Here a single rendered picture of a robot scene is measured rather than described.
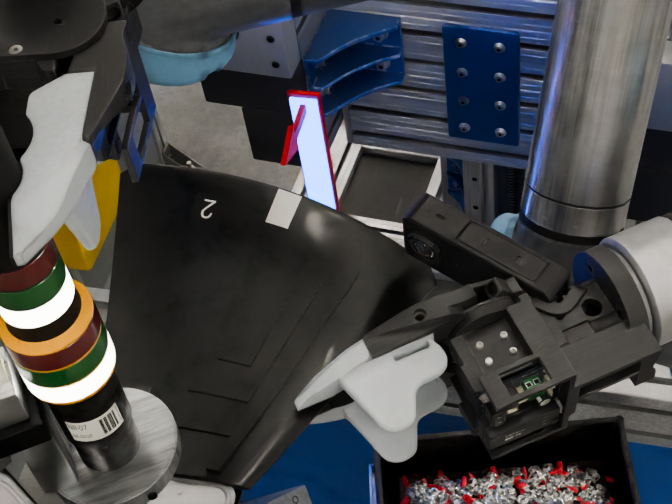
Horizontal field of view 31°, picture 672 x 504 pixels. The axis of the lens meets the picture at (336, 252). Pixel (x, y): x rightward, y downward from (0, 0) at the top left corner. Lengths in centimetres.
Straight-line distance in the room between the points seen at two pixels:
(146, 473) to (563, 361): 25
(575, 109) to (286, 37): 54
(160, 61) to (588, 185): 30
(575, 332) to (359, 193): 143
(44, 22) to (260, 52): 80
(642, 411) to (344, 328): 43
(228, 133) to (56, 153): 212
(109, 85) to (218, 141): 208
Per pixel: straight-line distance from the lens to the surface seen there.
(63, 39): 54
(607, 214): 87
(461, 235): 78
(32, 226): 48
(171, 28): 75
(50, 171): 49
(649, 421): 116
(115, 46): 54
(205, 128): 264
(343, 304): 80
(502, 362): 73
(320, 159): 95
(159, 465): 64
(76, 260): 110
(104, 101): 51
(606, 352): 75
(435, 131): 153
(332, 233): 84
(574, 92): 83
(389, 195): 215
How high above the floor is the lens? 181
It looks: 50 degrees down
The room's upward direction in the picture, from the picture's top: 10 degrees counter-clockwise
